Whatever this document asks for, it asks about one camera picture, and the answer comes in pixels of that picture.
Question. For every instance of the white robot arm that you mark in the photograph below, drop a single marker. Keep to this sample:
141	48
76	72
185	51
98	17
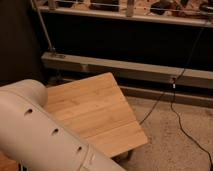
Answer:
35	139

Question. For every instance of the metal shelf rail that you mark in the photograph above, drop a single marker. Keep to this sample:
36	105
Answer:
195	13

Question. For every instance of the metal pole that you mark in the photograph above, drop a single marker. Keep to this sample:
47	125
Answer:
50	46

